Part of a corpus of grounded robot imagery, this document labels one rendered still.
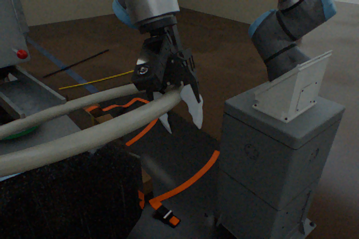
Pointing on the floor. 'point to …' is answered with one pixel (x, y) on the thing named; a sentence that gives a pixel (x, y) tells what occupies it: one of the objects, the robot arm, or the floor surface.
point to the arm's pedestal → (271, 167)
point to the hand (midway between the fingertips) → (182, 126)
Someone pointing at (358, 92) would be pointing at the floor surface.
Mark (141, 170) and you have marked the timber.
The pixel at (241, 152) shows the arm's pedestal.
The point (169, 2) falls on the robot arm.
